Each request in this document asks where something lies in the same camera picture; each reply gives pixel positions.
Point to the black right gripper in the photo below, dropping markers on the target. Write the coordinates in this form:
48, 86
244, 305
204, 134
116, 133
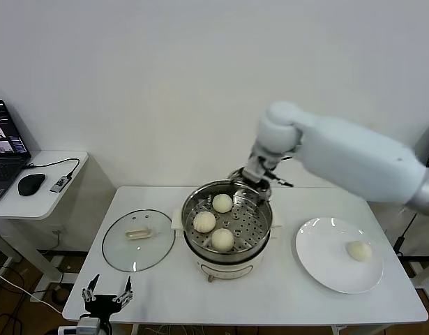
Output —
262, 188

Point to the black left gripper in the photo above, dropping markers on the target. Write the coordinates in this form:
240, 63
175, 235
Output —
102, 304

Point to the white steamed baozi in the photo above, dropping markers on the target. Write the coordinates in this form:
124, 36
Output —
204, 222
222, 240
358, 250
222, 203

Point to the perforated steel steamer basket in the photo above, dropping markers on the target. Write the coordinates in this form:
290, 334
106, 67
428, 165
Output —
249, 227

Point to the dark round floor object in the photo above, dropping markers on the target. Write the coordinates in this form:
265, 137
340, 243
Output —
59, 296

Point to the white round plate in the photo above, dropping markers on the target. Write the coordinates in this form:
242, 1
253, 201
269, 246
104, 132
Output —
318, 251

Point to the white side table with mouse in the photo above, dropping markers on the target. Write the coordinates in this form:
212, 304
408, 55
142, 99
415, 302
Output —
43, 206

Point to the grey usb hub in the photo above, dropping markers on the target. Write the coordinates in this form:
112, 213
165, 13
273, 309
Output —
60, 184

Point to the black computer mouse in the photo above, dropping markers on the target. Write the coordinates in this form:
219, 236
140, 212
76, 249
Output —
31, 184

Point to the black laptop with keyboard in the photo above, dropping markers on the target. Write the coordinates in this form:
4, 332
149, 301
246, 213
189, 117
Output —
5, 167

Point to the white side table with label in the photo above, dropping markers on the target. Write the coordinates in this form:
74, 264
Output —
425, 275

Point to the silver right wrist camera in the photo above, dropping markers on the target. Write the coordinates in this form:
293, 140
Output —
252, 171

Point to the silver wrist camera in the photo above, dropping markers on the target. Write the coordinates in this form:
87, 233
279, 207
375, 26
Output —
86, 326
252, 171

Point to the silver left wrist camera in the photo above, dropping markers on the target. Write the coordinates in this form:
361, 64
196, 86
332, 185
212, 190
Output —
86, 326

